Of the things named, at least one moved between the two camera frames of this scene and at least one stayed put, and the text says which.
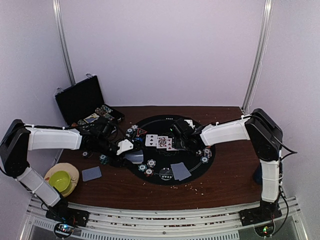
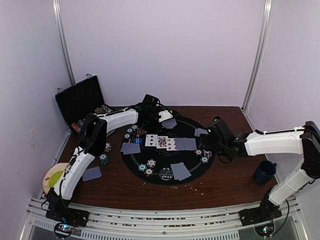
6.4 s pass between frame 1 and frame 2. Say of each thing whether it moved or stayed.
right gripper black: moved
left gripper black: moved
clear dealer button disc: stayed
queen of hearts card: stayed
